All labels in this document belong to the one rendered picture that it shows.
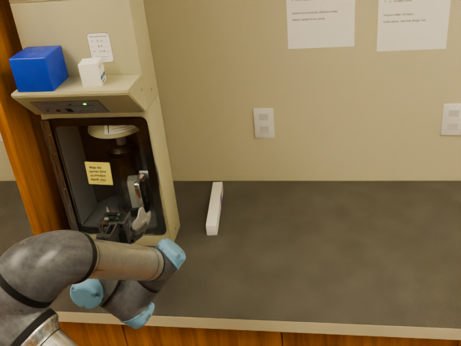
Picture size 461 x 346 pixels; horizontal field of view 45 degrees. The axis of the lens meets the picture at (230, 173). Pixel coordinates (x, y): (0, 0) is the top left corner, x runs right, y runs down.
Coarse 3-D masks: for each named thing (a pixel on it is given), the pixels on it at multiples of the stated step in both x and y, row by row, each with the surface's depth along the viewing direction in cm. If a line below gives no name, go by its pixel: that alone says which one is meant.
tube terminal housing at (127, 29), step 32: (64, 0) 142; (96, 0) 140; (128, 0) 139; (32, 32) 147; (64, 32) 146; (96, 32) 145; (128, 32) 143; (128, 64) 148; (160, 128) 164; (160, 160) 164; (160, 192) 167
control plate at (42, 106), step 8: (32, 104) 149; (40, 104) 149; (48, 104) 148; (56, 104) 148; (64, 104) 148; (72, 104) 148; (80, 104) 147; (88, 104) 147; (96, 104) 147; (48, 112) 154; (56, 112) 154; (64, 112) 153; (72, 112) 153; (80, 112) 153; (88, 112) 153; (96, 112) 152; (104, 112) 152
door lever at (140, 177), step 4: (140, 176) 163; (144, 176) 163; (140, 180) 162; (144, 180) 164; (136, 184) 159; (140, 184) 160; (136, 188) 160; (140, 188) 160; (136, 192) 161; (140, 192) 161; (140, 196) 161; (140, 200) 162; (140, 204) 163
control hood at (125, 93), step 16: (80, 80) 148; (112, 80) 146; (128, 80) 145; (16, 96) 144; (32, 96) 144; (48, 96) 143; (64, 96) 143; (80, 96) 142; (96, 96) 142; (112, 96) 141; (128, 96) 141; (144, 96) 150; (112, 112) 152; (128, 112) 152
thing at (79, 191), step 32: (64, 128) 159; (96, 128) 158; (128, 128) 156; (64, 160) 165; (96, 160) 163; (128, 160) 162; (96, 192) 169; (128, 192) 167; (96, 224) 176; (160, 224) 172
